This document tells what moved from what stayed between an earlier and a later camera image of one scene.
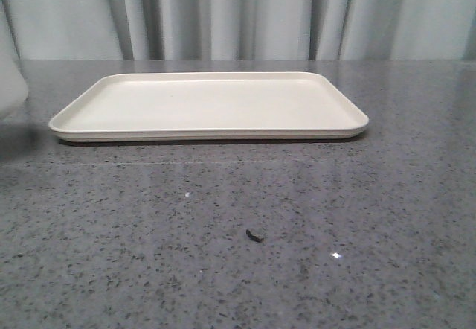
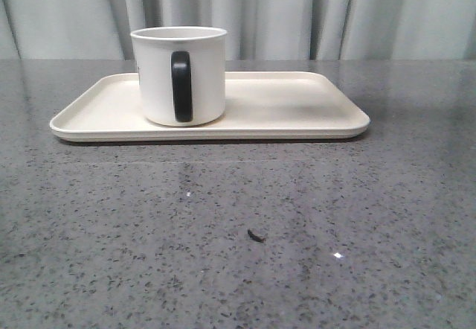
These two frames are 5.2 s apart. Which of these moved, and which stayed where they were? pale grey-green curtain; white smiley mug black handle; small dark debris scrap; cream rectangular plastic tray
Moved: white smiley mug black handle
Stayed: pale grey-green curtain; cream rectangular plastic tray; small dark debris scrap
